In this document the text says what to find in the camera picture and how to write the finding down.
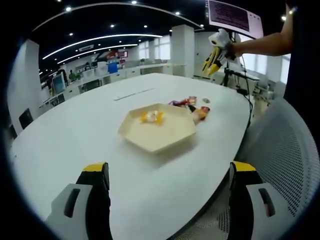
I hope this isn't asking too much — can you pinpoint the large display screen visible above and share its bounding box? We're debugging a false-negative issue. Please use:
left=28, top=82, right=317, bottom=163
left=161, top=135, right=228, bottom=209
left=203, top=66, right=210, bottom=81
left=207, top=0, right=264, bottom=40

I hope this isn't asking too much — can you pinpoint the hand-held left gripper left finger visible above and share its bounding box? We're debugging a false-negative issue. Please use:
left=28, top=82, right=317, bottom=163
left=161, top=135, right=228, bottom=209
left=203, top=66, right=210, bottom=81
left=44, top=161, right=112, bottom=240

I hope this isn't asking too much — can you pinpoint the white office counter row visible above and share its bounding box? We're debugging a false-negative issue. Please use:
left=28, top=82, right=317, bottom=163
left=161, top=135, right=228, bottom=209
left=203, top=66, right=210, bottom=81
left=39, top=62, right=188, bottom=106

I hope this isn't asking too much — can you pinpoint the beige hexagonal tray container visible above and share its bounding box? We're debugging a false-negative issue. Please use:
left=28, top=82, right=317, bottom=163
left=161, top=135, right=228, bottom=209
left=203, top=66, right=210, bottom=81
left=117, top=102, right=197, bottom=156

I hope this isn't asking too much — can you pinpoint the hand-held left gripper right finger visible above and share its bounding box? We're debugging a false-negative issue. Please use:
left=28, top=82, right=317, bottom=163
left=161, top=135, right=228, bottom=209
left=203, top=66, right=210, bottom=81
left=228, top=161, right=298, bottom=240

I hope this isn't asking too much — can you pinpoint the person's right hand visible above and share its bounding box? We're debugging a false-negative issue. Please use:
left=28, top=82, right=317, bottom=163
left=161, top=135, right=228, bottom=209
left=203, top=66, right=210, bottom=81
left=226, top=42, right=243, bottom=61

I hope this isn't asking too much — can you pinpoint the yellow clear pastry food packet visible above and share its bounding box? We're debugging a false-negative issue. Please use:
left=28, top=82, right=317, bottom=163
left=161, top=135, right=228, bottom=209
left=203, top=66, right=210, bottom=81
left=138, top=109, right=165, bottom=125
left=191, top=109, right=209, bottom=123

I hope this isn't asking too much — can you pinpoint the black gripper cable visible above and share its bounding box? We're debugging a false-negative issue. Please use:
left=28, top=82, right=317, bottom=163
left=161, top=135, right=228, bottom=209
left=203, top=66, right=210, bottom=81
left=236, top=55, right=254, bottom=127

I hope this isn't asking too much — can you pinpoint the white framed computer monitor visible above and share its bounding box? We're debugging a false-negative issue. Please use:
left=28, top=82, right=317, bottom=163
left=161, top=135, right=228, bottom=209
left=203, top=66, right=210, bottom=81
left=52, top=74, right=67, bottom=95

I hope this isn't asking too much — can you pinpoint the black screen stand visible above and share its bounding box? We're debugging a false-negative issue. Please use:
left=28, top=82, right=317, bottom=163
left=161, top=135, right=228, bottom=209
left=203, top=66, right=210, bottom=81
left=223, top=58, right=231, bottom=88

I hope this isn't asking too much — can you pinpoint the grey mesh office chair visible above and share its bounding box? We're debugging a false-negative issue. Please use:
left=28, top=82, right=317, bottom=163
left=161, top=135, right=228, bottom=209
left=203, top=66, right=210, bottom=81
left=172, top=97, right=316, bottom=240

